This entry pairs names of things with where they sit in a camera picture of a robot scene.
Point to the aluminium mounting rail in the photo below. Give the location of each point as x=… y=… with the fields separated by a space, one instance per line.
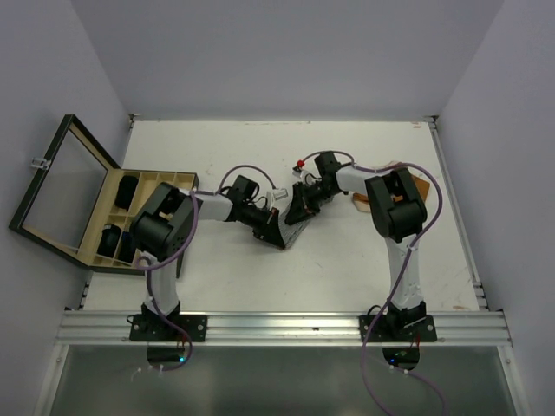
x=460 y=329

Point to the glass box lid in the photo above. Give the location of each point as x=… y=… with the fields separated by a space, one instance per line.
x=57 y=204

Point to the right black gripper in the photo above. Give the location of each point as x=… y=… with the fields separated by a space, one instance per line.
x=298 y=210

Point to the black underwear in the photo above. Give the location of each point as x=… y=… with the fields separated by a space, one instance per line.
x=127 y=248
x=125 y=192
x=110 y=237

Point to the orange underwear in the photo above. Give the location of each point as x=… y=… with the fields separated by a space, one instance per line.
x=361 y=201

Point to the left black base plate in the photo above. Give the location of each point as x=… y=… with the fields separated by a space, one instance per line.
x=151 y=328

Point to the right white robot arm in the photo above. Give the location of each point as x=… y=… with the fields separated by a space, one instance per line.
x=398 y=213

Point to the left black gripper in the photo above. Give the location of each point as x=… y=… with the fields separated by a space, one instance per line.
x=268 y=230

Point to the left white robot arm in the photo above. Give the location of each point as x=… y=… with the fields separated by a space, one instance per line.
x=165 y=225

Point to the white wall latch clip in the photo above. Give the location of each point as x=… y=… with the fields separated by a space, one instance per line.
x=40 y=164

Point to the wooden compartment organizer box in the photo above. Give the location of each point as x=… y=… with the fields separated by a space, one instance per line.
x=105 y=212

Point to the rolled black underwear in box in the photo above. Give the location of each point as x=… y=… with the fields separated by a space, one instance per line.
x=110 y=237

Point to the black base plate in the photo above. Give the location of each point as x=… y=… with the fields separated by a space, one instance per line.
x=404 y=325
x=151 y=328

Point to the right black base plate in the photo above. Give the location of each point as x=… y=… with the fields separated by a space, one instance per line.
x=404 y=325

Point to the grey striped underwear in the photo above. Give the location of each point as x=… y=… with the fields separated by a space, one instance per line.
x=291 y=232

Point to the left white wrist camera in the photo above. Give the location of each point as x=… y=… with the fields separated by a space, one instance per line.
x=276 y=194

